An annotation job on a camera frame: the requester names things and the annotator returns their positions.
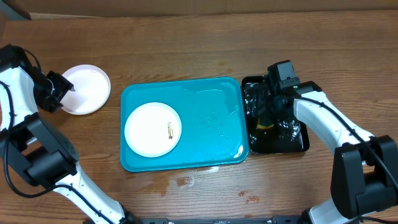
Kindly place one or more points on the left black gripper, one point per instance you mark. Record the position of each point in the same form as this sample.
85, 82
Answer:
64, 85

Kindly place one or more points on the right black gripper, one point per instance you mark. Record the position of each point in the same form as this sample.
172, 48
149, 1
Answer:
261, 109

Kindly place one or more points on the yellow green sponge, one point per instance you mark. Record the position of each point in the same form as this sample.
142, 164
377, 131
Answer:
264, 123

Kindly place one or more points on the white plate front with stain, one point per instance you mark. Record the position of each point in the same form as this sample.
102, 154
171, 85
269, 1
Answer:
153, 129

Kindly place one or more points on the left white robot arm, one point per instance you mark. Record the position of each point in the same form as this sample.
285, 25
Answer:
38, 158

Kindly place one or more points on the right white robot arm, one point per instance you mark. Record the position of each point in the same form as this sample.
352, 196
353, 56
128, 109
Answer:
364, 174

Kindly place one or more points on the black water tray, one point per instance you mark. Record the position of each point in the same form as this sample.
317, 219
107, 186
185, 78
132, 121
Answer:
286, 136

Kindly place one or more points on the teal plastic tray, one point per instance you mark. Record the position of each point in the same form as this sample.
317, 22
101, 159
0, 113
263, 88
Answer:
213, 123

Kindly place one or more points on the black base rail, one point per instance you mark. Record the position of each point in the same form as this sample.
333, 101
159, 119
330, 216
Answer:
217, 221

